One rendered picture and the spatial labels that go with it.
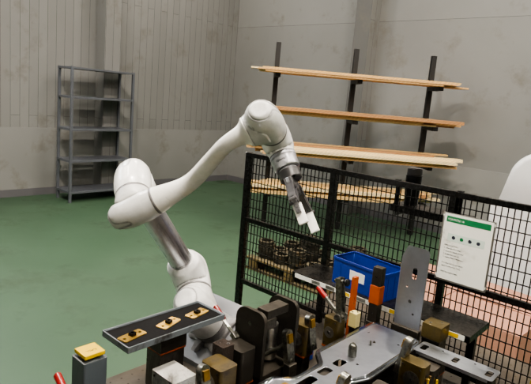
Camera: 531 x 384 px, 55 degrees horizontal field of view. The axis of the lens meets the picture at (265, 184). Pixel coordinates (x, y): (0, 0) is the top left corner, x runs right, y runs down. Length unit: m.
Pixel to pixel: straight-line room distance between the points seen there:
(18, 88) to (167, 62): 2.81
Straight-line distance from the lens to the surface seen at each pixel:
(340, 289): 2.02
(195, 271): 2.27
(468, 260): 2.37
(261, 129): 1.55
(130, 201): 1.80
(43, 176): 9.08
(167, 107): 10.16
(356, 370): 1.85
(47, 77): 8.97
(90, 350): 1.53
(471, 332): 2.26
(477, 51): 8.32
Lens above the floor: 1.88
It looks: 10 degrees down
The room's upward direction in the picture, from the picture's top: 5 degrees clockwise
